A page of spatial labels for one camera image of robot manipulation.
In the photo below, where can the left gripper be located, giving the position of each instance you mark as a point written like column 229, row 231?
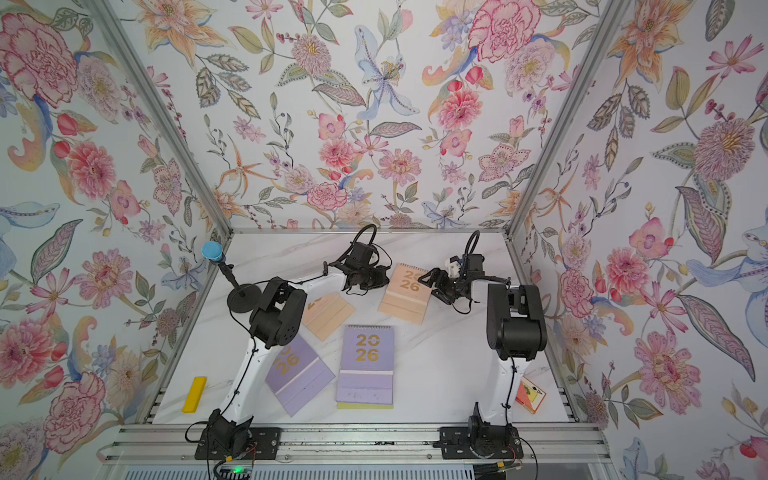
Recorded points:
column 381, row 278

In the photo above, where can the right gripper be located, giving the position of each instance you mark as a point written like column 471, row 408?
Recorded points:
column 436, row 273

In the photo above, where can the peach calendar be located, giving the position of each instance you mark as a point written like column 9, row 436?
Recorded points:
column 405, row 297
column 325, row 315

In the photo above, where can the purple calendar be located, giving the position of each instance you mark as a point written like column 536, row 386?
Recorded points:
column 298, row 375
column 366, row 372

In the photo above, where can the yellow-green calendar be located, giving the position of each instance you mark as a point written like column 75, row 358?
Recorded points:
column 363, row 406

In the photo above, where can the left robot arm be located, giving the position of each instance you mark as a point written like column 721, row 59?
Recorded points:
column 275, row 308

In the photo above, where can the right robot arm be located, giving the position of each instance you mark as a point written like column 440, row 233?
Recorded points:
column 515, row 333

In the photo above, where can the blue microphone on stand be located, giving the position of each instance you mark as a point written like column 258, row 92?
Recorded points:
column 243, row 297

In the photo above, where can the red orange small box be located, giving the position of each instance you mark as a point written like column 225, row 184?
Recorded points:
column 530, row 396

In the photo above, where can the yellow marker block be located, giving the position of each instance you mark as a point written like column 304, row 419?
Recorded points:
column 194, row 395

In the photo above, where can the aluminium mounting rail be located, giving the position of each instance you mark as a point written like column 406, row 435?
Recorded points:
column 325, row 443

